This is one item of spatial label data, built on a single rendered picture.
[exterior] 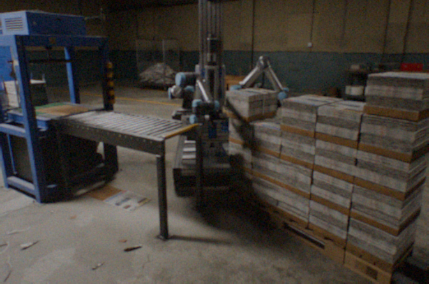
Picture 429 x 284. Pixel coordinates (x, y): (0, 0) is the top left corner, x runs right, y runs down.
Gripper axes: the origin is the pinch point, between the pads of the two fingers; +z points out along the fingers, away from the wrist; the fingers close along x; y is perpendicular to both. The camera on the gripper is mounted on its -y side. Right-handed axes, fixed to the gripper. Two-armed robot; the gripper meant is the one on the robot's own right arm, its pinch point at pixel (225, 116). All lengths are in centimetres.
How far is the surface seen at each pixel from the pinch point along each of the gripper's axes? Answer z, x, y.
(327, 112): 9, -92, 18
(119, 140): -85, 28, -12
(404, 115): 10, -136, 23
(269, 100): 31.8, -21.9, 13.6
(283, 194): 9, -61, -53
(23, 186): -145, 133, -73
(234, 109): 6.4, -5.3, 6.3
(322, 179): 10, -92, -29
